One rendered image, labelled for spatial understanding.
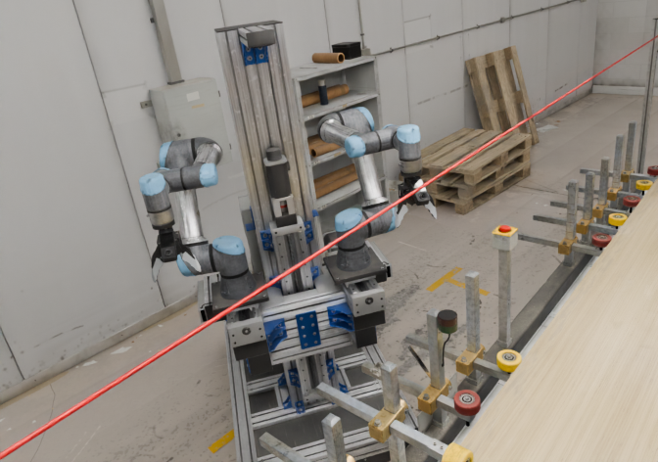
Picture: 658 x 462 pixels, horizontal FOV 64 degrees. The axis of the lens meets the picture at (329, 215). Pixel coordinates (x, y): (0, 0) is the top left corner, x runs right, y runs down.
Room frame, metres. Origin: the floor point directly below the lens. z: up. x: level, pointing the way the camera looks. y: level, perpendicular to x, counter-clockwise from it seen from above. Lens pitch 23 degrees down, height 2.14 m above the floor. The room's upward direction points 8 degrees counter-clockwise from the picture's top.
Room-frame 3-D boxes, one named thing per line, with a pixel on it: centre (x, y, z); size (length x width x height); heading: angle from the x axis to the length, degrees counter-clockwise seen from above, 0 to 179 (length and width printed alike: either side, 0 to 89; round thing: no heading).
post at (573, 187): (2.27, -1.16, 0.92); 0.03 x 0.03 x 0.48; 46
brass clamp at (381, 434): (1.18, -0.09, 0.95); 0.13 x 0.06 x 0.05; 136
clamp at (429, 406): (1.36, -0.27, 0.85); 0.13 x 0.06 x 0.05; 136
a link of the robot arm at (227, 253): (1.90, 0.42, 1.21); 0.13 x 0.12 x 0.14; 93
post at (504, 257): (1.74, -0.64, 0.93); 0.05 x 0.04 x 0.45; 136
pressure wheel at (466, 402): (1.26, -0.35, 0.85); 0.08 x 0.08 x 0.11
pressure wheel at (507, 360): (1.42, -0.54, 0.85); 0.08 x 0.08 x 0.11
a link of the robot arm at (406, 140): (1.72, -0.30, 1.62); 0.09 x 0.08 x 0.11; 17
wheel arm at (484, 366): (1.56, -0.40, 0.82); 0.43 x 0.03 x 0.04; 46
